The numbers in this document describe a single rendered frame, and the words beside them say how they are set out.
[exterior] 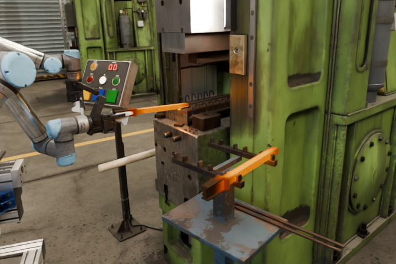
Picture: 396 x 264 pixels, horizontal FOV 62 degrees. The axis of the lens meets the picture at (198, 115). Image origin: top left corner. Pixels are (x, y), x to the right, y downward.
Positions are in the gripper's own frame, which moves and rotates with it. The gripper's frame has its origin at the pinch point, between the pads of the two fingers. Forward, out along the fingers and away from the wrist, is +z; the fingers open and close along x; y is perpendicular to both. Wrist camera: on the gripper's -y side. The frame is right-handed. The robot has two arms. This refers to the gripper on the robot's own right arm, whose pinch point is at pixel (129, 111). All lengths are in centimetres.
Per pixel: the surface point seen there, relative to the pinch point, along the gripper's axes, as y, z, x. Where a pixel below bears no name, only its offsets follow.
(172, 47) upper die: -27.8, 26.3, -2.0
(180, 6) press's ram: -46, 26, 6
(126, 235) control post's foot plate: 100, 19, -53
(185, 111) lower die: 2.8, 27.4, 6.5
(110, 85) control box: -5, 13, -48
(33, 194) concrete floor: 101, -16, -159
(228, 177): 9, 0, 66
